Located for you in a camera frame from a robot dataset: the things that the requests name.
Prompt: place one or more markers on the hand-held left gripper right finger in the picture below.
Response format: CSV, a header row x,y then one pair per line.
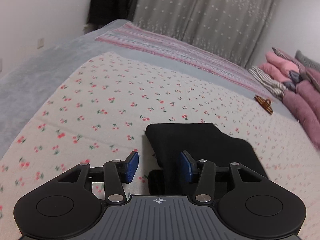
x,y
186,166

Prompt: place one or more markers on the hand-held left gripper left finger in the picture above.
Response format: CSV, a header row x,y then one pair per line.
x,y
132,166

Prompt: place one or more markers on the hanging black coat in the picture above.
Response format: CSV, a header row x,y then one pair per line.
x,y
107,2

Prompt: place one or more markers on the grey star print curtain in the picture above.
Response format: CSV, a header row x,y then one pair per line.
x,y
205,12

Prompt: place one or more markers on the pink striped blanket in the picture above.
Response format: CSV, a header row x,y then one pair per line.
x,y
175,47

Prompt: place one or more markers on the folded pink blanket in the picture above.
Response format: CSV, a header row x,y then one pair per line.
x,y
280,67

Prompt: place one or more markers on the grey bed cover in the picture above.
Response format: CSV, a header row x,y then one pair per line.
x,y
37,67

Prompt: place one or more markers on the black pants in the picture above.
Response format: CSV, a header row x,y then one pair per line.
x,y
200,140

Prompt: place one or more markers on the cherry print bed sheet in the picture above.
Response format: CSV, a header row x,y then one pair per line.
x,y
125,92

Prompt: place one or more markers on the white wall socket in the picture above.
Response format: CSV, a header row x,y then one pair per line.
x,y
40,43

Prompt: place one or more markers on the folded mauve velvet quilt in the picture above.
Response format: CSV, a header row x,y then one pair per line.
x,y
305,105

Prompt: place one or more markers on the brown hair claw clip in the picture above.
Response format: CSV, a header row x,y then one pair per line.
x,y
265,102

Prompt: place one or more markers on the grey white striped cloth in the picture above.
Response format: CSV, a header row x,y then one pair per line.
x,y
270,82

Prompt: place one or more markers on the grey pillow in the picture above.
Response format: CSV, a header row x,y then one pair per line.
x,y
307,60

